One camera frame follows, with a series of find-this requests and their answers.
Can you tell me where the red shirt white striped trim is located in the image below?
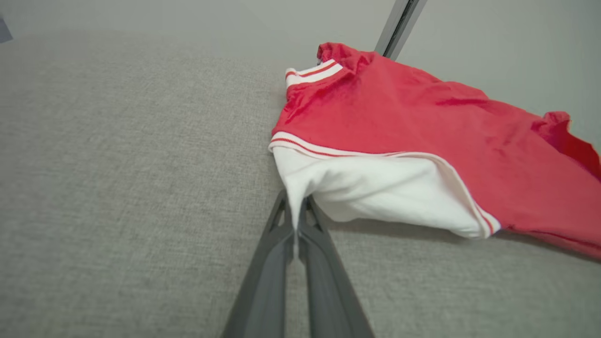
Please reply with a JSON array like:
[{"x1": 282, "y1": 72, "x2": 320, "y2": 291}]
[{"x1": 269, "y1": 42, "x2": 601, "y2": 260}]

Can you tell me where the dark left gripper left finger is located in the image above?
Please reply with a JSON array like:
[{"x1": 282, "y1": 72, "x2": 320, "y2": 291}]
[{"x1": 221, "y1": 189, "x2": 296, "y2": 338}]

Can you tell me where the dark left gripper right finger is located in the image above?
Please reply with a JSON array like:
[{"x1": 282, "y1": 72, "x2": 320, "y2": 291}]
[{"x1": 298, "y1": 196, "x2": 375, "y2": 338}]

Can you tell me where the grey partition post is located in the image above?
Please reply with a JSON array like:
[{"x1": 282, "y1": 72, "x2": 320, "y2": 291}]
[{"x1": 374, "y1": 0, "x2": 428, "y2": 61}]

